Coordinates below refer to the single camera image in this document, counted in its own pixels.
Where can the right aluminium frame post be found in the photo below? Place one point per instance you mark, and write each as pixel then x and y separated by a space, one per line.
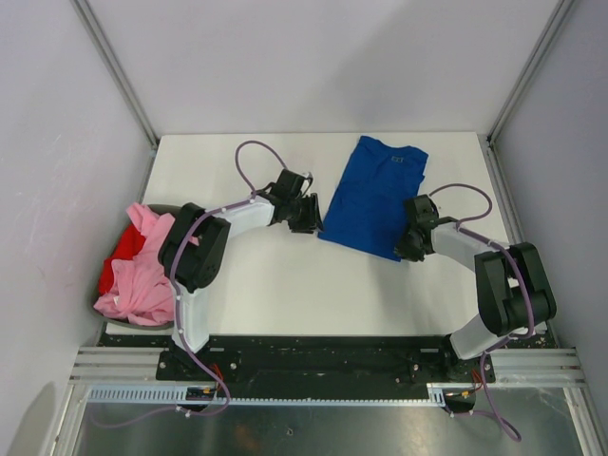
pixel 548 38

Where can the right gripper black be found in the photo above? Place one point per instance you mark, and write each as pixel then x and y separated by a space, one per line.
pixel 408 253

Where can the blue printed t shirt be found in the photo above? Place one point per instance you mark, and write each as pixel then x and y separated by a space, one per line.
pixel 367 212

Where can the grey slotted cable duct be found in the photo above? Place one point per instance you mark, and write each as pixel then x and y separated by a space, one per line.
pixel 425 395

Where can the pink t shirt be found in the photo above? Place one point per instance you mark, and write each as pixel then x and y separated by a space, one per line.
pixel 142 266

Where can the red t shirt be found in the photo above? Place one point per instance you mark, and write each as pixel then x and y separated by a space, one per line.
pixel 129 244

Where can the aluminium frame post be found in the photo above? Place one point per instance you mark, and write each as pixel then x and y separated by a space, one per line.
pixel 548 38
pixel 99 40

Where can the left aluminium frame post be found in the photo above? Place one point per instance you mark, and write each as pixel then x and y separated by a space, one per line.
pixel 99 40

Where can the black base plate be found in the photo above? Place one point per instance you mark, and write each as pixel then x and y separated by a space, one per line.
pixel 314 363

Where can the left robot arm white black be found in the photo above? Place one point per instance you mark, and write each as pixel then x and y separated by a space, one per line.
pixel 192 252

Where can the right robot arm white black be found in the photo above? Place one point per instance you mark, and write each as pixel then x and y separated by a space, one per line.
pixel 513 292

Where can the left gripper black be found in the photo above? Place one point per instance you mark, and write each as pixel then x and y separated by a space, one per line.
pixel 313 220

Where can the grey laundry basket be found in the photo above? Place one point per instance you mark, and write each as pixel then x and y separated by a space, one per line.
pixel 142 325

